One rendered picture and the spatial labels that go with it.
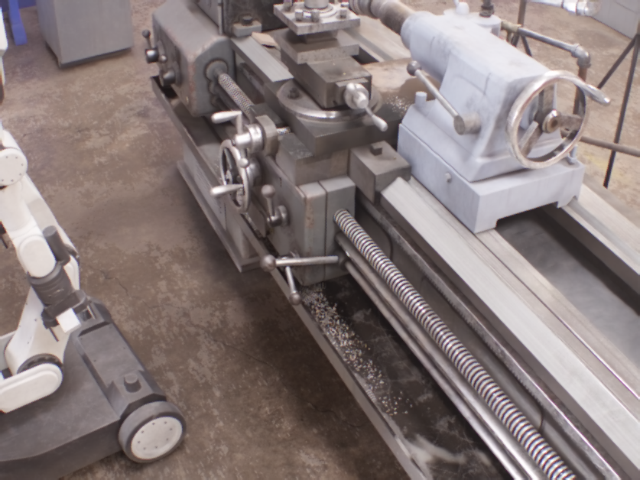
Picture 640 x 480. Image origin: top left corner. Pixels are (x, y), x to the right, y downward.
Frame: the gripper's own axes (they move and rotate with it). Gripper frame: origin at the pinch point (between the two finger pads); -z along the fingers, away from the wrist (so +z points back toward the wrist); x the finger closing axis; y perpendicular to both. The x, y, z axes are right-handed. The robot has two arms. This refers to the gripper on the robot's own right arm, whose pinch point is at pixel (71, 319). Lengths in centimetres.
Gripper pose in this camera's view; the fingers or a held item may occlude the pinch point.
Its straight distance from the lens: 189.2
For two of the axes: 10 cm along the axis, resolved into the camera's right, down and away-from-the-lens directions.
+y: -5.9, -4.9, 6.4
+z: -1.3, -7.2, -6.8
